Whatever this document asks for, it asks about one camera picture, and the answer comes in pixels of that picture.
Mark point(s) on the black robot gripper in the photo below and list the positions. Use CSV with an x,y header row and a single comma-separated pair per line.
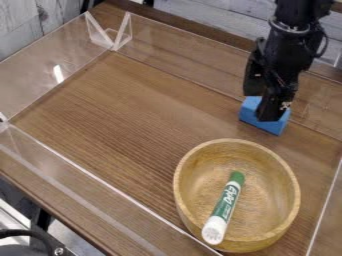
x,y
279,57

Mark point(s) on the blue foam block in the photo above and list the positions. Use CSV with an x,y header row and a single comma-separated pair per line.
x,y
247,116

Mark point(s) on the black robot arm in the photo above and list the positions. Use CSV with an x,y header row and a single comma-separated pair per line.
x,y
299,12

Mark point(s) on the green Expo marker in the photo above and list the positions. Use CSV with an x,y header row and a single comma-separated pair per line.
x,y
215,226

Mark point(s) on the clear acrylic tray wall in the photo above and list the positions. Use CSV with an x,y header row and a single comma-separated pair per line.
x,y
107,100

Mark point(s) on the black metal bracket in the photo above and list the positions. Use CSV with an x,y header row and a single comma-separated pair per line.
x,y
56,248

